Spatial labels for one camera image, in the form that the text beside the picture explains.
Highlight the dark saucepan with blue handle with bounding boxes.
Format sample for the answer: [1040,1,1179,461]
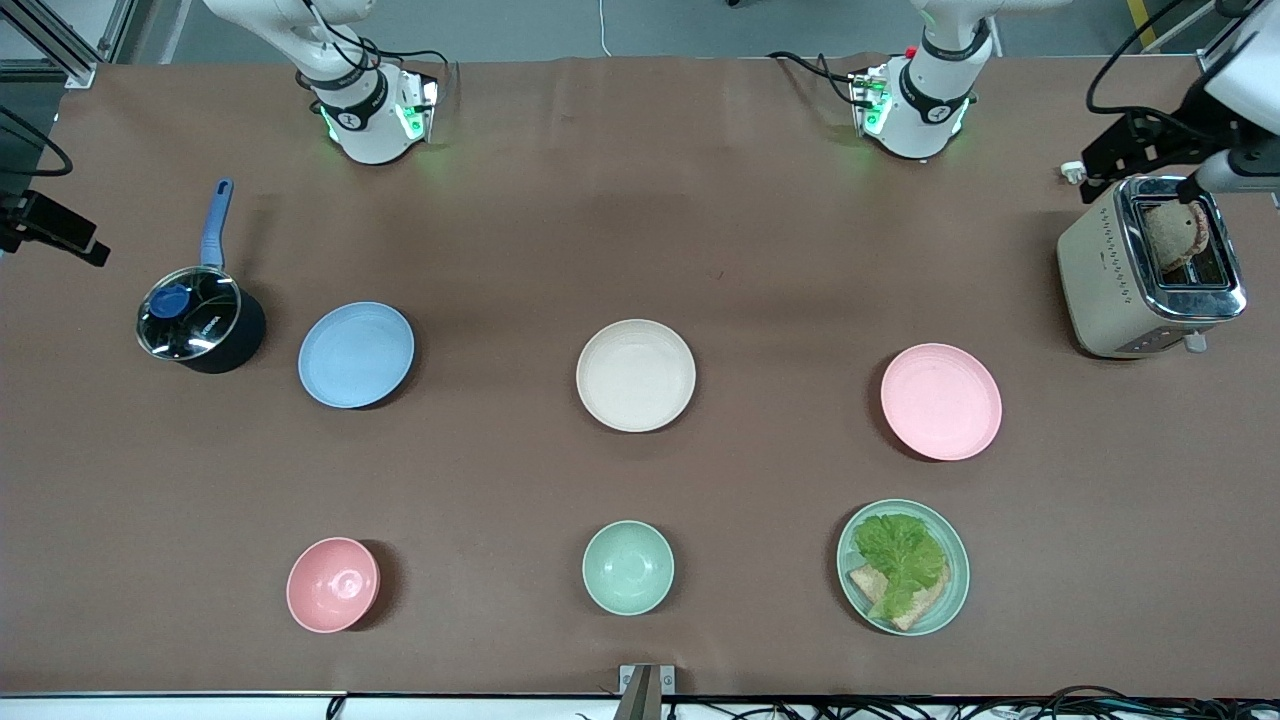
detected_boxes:
[137,178,267,375]

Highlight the beige and chrome toaster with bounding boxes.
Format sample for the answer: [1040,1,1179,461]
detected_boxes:
[1057,175,1248,359]

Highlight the black arm base cable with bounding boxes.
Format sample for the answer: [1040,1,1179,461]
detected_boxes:
[768,50,863,103]
[375,45,453,76]

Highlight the black cable under table edge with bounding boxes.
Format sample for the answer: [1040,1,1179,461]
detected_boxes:
[780,698,1041,720]
[1040,684,1136,720]

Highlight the green bowl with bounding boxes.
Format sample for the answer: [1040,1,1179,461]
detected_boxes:
[582,520,675,617]

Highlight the toasted bread slice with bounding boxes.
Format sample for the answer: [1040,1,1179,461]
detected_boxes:
[848,563,951,632]

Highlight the glass lid with blue knob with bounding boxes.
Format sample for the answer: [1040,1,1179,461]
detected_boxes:
[137,266,243,361]

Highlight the aluminium frame profile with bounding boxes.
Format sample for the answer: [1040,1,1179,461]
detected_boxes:
[0,0,136,89]
[1195,0,1263,79]

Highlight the pink bowl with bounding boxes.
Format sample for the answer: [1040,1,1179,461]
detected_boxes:
[286,537,381,634]

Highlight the green plate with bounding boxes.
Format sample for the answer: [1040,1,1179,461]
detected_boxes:
[836,498,971,637]

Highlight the grey metal camera bracket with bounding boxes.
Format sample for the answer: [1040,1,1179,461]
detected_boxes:
[618,664,676,720]

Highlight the brown bread slice in toaster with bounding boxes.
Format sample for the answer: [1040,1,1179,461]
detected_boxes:
[1143,200,1211,273]

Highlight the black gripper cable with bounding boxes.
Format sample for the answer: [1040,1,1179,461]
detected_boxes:
[0,105,76,178]
[1085,0,1216,116]

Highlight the blue plate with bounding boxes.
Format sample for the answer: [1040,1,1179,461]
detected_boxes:
[298,301,416,410]

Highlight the pink plate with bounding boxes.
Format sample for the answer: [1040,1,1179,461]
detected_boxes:
[880,343,1003,462]

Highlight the green lettuce leaf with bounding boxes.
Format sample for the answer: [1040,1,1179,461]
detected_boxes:
[852,513,949,621]

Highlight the beige plate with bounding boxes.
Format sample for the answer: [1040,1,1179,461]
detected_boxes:
[576,319,697,434]

